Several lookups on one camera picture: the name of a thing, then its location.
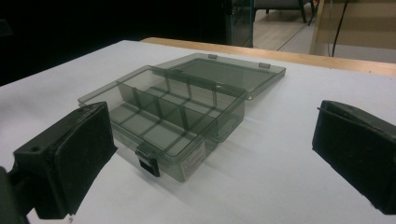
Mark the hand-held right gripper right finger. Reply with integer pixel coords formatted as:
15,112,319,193
311,100,396,216

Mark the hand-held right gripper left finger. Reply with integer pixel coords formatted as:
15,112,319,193
12,101,119,220

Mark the grey transparent compartment box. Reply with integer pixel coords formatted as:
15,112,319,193
78,52,287,183

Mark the white table cover sheet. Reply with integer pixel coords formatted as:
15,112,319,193
0,39,396,224

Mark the dark chair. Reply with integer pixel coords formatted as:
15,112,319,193
253,0,316,26

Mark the black cable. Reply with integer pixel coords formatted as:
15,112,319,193
331,0,350,58

